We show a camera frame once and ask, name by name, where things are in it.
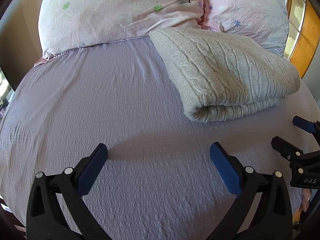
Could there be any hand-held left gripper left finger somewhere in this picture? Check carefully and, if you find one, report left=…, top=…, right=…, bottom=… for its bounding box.
left=26, top=143, right=112, bottom=240

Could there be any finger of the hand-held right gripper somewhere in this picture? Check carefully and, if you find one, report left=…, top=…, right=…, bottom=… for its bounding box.
left=292, top=116, right=320, bottom=134
left=271, top=136, right=320, bottom=167

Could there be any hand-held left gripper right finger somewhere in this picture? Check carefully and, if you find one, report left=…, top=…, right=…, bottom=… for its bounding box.
left=209, top=142, right=293, bottom=240

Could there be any person's right hand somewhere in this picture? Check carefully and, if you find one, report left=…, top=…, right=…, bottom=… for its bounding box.
left=298, top=188, right=313, bottom=212

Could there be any lavender bed sheet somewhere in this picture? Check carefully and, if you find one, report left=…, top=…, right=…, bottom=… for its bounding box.
left=0, top=38, right=320, bottom=240

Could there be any folded grey knitted blanket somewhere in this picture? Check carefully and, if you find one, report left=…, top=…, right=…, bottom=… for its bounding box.
left=149, top=27, right=301, bottom=122

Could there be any wooden headboard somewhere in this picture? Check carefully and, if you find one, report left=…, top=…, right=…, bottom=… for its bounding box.
left=286, top=0, right=320, bottom=79

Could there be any pink pillow with flower print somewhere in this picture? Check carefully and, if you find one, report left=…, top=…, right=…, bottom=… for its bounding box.
left=201, top=0, right=290, bottom=57

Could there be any pink pillow with tree print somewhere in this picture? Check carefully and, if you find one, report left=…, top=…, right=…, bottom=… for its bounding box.
left=38, top=0, right=206, bottom=60

